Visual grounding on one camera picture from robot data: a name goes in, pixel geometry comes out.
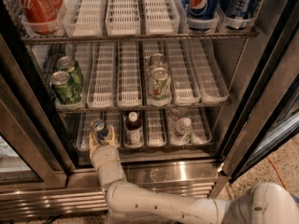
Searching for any wire shelf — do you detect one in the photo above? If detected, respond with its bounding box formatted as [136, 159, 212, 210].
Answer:
[21, 32, 260, 45]
[58, 101, 232, 114]
[75, 143, 215, 156]

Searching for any brown juice bottle white cap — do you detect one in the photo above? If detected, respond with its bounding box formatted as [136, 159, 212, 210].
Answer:
[125, 111, 143, 147]

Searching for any clear water bottle front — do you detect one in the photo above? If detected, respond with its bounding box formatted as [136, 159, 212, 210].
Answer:
[173, 118, 192, 146]

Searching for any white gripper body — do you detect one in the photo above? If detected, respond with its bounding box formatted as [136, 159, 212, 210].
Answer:
[91, 146, 126, 192]

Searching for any top wire shelf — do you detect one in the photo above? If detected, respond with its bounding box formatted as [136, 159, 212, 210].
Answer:
[21, 32, 260, 45]

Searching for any middle wire shelf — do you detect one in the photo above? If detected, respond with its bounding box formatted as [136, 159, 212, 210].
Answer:
[58, 101, 232, 114]

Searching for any orange cable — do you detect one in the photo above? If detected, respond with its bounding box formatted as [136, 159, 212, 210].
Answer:
[266, 157, 289, 191]

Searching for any stainless steel fridge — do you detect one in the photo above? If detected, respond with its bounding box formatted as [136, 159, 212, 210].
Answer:
[0, 0, 299, 222]

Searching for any white green can rear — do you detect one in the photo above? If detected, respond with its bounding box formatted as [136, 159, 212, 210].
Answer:
[148, 52, 168, 71]

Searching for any clear water bottle rear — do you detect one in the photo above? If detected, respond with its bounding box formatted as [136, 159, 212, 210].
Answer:
[170, 107, 187, 123]

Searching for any fridge glass door right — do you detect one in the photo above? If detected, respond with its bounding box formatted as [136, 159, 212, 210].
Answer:
[221, 4, 299, 182]

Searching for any bottom wire shelf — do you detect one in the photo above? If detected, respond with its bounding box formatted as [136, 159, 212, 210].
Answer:
[75, 143, 215, 156]

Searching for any blue pepsi can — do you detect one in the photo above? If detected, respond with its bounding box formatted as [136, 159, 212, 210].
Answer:
[181, 0, 219, 32]

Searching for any clear water bottle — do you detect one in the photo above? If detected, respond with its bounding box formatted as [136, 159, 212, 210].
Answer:
[170, 107, 187, 123]
[173, 118, 192, 146]

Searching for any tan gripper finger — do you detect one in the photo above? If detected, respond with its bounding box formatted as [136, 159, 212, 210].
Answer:
[106, 133, 118, 147]
[89, 133, 99, 157]

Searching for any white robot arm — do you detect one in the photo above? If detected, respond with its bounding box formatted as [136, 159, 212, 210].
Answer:
[89, 133, 299, 224]

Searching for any red coca-cola can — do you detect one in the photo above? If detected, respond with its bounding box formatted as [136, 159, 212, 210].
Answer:
[18, 0, 63, 35]

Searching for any red bull can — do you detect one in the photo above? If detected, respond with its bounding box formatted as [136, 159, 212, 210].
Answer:
[91, 119, 108, 141]

